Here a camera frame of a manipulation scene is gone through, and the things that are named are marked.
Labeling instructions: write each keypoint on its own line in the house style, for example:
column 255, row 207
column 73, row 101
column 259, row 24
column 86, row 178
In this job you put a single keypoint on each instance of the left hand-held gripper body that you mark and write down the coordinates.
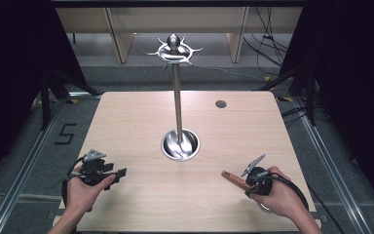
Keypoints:
column 92, row 169

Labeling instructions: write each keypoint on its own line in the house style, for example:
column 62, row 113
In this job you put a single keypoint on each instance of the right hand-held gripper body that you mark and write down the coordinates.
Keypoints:
column 260, row 182

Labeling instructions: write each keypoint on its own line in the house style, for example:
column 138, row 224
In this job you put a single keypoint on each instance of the steel utensil stand with hooks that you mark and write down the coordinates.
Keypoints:
column 177, row 97

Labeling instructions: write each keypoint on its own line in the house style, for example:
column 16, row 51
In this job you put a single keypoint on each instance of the person's right hand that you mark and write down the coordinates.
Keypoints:
column 282, row 198

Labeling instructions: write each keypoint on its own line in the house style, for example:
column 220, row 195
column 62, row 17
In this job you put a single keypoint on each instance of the person's left hand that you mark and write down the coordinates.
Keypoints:
column 81, row 195

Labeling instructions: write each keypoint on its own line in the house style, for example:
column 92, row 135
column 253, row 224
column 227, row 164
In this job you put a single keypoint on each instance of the black metal stand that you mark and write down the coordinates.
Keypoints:
column 310, row 97
column 45, row 104

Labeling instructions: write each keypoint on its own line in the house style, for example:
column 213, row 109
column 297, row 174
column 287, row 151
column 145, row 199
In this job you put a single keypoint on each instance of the yellow black floor tape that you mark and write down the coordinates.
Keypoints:
column 284, row 98

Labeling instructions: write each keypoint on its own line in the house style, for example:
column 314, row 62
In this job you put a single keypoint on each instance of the dark curtain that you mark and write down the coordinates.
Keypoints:
column 354, row 91
column 16, row 81

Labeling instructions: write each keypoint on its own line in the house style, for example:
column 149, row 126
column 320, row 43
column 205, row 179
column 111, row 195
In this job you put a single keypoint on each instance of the beige wooden desk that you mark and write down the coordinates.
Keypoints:
column 123, row 35

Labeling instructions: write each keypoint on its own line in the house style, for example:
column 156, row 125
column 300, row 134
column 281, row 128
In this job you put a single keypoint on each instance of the aluminium floor rail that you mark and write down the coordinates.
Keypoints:
column 19, row 182
column 334, row 182

